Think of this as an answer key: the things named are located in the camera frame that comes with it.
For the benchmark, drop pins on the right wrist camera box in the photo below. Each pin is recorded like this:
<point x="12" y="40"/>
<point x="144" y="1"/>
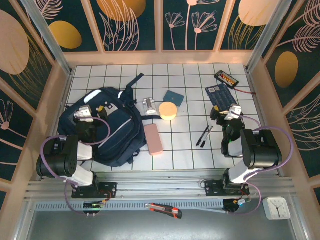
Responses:
<point x="233" y="111"/>

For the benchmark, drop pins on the aluminium mounting rail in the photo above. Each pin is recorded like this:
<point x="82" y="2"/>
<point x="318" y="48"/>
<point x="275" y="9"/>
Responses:
<point x="162" y="186"/>

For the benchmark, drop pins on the teal square cloth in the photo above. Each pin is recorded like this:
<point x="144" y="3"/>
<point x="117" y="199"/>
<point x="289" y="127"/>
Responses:
<point x="175" y="97"/>

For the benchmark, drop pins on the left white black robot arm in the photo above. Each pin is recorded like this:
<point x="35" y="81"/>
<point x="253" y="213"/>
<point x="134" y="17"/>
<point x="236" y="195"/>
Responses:
<point x="57" y="160"/>

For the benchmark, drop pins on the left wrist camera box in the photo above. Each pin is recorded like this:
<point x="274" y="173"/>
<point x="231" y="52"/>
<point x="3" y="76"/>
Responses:
<point x="83" y="113"/>

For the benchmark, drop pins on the pink pencil case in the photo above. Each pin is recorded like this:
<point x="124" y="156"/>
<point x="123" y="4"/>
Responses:
<point x="153" y="140"/>

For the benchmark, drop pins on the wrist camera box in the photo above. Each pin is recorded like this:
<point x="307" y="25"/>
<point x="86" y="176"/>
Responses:
<point x="83" y="113"/>
<point x="233" y="111"/>

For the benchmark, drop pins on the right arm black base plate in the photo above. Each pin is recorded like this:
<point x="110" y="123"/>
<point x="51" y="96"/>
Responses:
<point x="212" y="187"/>

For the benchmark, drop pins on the black charger with yellow plugs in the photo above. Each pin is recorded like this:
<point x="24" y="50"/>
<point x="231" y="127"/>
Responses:
<point x="226" y="78"/>

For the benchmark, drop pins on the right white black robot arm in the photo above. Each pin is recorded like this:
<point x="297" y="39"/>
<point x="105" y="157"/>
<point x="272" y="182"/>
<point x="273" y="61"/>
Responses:
<point x="262" y="152"/>

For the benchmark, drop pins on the silver stapler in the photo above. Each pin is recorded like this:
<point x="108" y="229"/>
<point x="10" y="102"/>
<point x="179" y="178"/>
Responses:
<point x="150" y="107"/>

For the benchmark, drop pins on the round cork disc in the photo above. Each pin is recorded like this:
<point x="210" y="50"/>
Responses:
<point x="168" y="111"/>

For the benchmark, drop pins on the black controller board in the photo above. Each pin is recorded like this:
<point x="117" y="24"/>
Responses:
<point x="93" y="205"/>
<point x="232" y="203"/>

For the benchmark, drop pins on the navy blue backpack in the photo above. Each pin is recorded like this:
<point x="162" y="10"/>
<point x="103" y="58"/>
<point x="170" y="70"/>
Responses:
<point x="120" y="135"/>

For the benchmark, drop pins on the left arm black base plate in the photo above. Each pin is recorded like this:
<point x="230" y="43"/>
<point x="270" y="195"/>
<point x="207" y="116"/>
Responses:
<point x="110" y="190"/>

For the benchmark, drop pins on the aluminium frame post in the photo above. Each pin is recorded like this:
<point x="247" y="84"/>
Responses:
<point x="267" y="37"/>
<point x="49" y="40"/>

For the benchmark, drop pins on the red black utility knife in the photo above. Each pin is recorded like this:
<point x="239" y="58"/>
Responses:
<point x="165" y="210"/>

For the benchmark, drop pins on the white square alarm clock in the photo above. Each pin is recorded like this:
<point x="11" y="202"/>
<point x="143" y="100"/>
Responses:
<point x="276" y="208"/>

